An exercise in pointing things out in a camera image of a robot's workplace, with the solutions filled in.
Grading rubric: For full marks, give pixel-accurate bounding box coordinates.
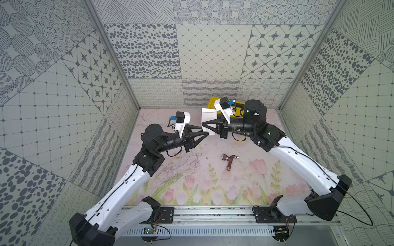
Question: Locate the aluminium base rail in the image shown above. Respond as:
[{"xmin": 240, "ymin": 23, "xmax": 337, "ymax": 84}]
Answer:
[{"xmin": 125, "ymin": 206, "xmax": 344, "ymax": 245}]

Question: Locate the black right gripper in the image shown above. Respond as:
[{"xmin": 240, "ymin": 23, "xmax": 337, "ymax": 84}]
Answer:
[{"xmin": 202, "ymin": 113, "xmax": 256, "ymax": 140}]

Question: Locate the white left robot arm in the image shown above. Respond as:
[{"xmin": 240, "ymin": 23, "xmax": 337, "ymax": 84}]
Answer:
[{"xmin": 69, "ymin": 124, "xmax": 209, "ymax": 246}]

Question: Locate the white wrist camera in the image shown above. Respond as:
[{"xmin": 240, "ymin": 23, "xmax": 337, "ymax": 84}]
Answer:
[
  {"xmin": 214, "ymin": 97, "xmax": 236, "ymax": 123},
  {"xmin": 171, "ymin": 111, "xmax": 191, "ymax": 138}
]

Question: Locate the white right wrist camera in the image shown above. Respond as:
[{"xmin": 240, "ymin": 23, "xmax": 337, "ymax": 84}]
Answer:
[{"xmin": 214, "ymin": 97, "xmax": 236, "ymax": 123}]

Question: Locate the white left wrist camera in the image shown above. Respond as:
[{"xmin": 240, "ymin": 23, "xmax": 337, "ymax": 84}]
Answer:
[{"xmin": 171, "ymin": 111, "xmax": 191, "ymax": 138}]

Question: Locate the yellow and black toolbox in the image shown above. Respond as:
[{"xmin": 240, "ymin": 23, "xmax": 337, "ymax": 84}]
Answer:
[{"xmin": 207, "ymin": 96, "xmax": 245, "ymax": 117}]

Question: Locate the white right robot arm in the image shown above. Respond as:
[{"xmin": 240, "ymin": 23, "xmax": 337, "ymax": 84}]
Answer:
[{"xmin": 201, "ymin": 97, "xmax": 352, "ymax": 221}]

